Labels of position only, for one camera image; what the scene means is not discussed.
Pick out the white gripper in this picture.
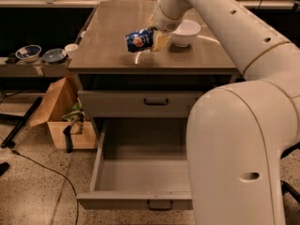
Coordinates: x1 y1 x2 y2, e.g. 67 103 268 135
147 0 188 53

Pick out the blue pepsi can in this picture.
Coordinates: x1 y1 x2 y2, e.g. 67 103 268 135
125 27 156 53

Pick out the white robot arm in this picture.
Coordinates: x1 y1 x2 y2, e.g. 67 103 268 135
153 0 300 225

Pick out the white bowl on counter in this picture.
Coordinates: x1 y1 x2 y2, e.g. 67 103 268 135
171 20 201 47

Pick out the grey drawer cabinet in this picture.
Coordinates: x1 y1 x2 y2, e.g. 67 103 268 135
69 1 240 132

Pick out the closed grey top drawer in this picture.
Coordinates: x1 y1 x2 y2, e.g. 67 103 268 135
78 90 203 118

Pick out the open grey middle drawer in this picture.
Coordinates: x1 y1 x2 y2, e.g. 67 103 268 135
77 118 192 210

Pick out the small white cup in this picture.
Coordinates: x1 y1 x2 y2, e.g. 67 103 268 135
65 43 78 59

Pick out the blue grey plate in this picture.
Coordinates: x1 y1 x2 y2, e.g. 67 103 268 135
42 49 67 63

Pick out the open cardboard box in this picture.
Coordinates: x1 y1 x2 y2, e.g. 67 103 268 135
29 77 97 149

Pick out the low grey shelf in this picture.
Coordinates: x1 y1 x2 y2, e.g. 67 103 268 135
0 57 69 78

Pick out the black pole on floor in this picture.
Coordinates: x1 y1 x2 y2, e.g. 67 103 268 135
0 97 42 148

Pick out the black top drawer handle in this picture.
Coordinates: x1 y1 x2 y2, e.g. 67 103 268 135
143 98 169 106

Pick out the black drawer handle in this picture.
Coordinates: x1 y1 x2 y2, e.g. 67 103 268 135
147 201 173 212
143 98 169 106

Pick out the black handled tool in box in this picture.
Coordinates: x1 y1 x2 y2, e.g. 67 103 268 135
63 115 82 153

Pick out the black middle drawer handle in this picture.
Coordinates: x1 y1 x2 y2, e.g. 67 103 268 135
147 201 173 212

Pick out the black floor cable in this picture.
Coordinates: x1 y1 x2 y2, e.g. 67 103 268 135
10 149 80 225

